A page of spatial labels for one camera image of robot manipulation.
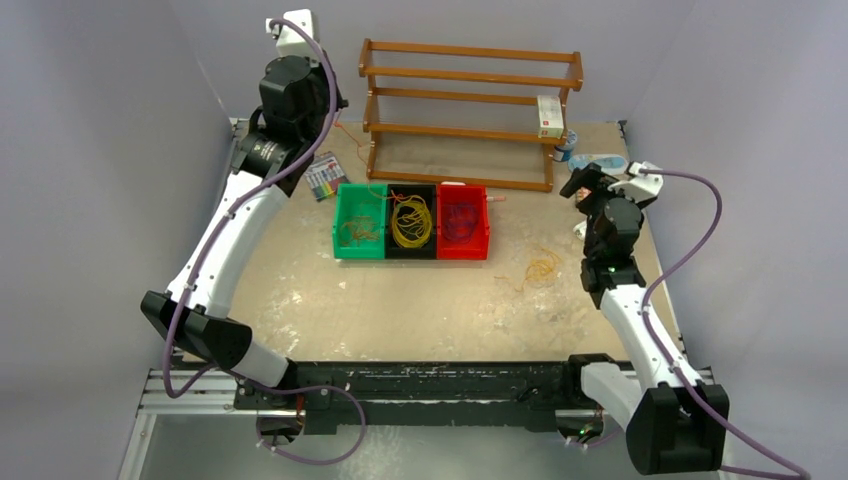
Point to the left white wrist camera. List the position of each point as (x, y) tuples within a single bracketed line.
[(294, 34)]

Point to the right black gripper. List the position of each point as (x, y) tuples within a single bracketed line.
[(590, 177)]

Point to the pack of coloured markers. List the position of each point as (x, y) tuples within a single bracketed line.
[(324, 176)]

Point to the white usb charger block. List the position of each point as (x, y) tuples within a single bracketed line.
[(580, 230)]

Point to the green plastic bin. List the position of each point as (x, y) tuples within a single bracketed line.
[(358, 231)]

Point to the black plastic bin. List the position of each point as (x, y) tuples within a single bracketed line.
[(411, 222)]

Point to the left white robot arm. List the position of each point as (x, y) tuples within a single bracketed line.
[(300, 99)]

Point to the wooden two-tier shelf rack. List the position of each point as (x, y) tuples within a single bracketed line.
[(469, 94)]

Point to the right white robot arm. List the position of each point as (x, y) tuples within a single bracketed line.
[(669, 414)]

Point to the red plastic bin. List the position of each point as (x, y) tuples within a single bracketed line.
[(463, 229)]

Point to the white red carton box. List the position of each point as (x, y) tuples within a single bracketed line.
[(551, 121)]

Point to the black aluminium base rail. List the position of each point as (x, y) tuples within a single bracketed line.
[(539, 396)]

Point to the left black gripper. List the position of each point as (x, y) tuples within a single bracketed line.
[(320, 71)]

